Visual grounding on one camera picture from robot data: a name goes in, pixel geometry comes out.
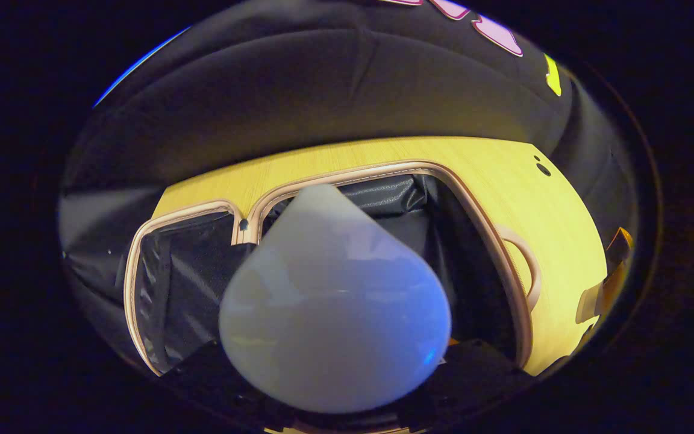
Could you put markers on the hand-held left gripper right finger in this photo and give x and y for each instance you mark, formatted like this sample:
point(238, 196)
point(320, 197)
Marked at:
point(479, 374)

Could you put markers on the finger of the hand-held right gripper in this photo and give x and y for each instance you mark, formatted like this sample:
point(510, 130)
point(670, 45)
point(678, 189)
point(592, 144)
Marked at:
point(621, 238)
point(606, 289)

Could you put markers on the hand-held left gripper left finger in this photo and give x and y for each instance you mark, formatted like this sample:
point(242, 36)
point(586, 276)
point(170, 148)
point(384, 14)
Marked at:
point(208, 377)

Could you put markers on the pink suitcase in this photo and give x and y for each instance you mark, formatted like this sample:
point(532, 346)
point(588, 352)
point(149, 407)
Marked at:
point(190, 283)

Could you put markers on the white squeeze tube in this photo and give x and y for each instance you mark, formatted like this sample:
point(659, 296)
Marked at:
point(335, 301)

